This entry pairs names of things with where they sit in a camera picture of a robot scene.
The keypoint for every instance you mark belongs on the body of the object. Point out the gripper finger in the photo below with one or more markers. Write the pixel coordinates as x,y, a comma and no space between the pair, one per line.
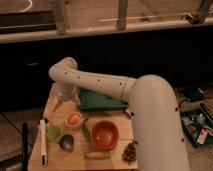
57,105
76,100

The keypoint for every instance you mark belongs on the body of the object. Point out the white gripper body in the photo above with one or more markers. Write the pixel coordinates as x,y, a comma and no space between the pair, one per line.
66,92

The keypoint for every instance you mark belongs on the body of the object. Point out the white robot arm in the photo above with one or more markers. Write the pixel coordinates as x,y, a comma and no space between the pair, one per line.
156,122

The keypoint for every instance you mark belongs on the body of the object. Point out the orange apple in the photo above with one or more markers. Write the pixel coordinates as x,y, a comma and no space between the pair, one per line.
74,119

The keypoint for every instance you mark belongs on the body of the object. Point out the white paper cup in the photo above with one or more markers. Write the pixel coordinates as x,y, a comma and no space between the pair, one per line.
76,126

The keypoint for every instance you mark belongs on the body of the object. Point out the green plastic cup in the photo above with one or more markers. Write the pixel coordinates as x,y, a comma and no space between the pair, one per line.
53,133

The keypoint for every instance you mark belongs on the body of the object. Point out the green tray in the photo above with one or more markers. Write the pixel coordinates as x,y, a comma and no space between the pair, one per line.
93,101

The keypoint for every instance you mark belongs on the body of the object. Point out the green cucumber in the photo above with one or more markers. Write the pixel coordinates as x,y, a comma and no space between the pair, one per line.
85,130

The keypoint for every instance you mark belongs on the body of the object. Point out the red bowl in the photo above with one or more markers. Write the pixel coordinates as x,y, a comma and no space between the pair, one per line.
104,135

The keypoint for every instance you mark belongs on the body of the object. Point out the black pole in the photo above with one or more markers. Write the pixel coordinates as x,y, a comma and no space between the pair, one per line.
24,147

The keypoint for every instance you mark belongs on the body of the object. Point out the purple grape bunch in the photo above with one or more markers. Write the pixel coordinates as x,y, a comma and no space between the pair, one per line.
129,153

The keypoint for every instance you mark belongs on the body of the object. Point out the green toolbox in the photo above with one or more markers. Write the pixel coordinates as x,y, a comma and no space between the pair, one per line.
198,125

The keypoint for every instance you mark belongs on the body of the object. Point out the wooden railing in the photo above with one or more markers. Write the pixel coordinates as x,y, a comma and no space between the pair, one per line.
29,20

